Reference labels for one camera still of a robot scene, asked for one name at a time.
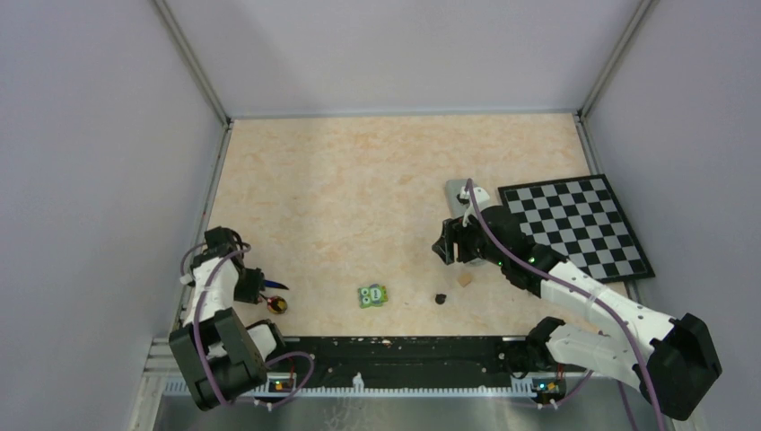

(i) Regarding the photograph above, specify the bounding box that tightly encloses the black white checkerboard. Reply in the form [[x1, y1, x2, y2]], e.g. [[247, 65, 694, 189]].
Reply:
[[497, 174, 655, 284]]

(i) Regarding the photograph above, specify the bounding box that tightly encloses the grey-green cloth napkin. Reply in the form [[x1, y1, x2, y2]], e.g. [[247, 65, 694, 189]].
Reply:
[[444, 180, 486, 267]]

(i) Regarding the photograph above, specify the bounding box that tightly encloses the blue pen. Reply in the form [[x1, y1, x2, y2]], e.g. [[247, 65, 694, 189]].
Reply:
[[263, 279, 289, 290]]

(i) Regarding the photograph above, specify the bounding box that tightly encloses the small tan wooden block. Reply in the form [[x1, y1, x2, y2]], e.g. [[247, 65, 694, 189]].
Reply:
[[457, 272, 474, 287]]

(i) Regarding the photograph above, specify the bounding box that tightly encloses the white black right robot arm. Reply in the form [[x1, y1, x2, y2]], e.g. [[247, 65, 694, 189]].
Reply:
[[432, 206, 722, 421]]

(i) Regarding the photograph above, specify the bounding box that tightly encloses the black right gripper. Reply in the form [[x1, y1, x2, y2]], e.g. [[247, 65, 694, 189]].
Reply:
[[433, 209, 506, 267]]

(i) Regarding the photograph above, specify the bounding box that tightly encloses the green owl toy block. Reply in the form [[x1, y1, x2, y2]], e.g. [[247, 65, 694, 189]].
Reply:
[[357, 284, 389, 309]]

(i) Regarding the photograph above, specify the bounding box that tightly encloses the aluminium frame rail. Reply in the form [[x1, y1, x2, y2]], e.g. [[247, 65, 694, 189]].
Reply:
[[142, 336, 685, 400]]

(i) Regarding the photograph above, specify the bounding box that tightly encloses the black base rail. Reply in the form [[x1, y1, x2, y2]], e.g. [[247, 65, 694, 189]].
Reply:
[[275, 336, 579, 390]]

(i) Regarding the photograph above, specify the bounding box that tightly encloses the red yellow ball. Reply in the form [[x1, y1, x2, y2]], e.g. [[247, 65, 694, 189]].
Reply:
[[267, 296, 288, 314]]

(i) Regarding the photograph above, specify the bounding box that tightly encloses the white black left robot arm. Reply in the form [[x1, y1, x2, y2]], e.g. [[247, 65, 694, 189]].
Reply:
[[169, 226, 288, 411]]

